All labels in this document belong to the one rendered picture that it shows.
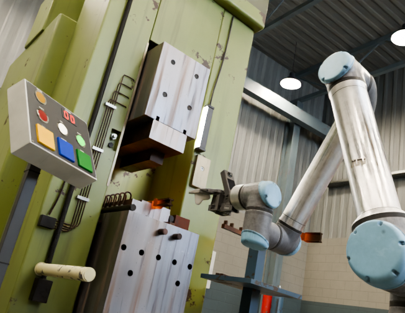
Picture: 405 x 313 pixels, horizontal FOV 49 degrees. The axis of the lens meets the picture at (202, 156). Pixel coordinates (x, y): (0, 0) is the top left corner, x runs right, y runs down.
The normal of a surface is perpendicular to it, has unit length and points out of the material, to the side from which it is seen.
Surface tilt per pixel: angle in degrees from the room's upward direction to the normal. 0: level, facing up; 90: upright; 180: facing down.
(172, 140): 90
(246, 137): 90
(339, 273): 90
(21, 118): 90
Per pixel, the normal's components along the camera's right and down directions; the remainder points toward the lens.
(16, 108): -0.42, -0.40
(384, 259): -0.71, -0.29
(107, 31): 0.62, -0.15
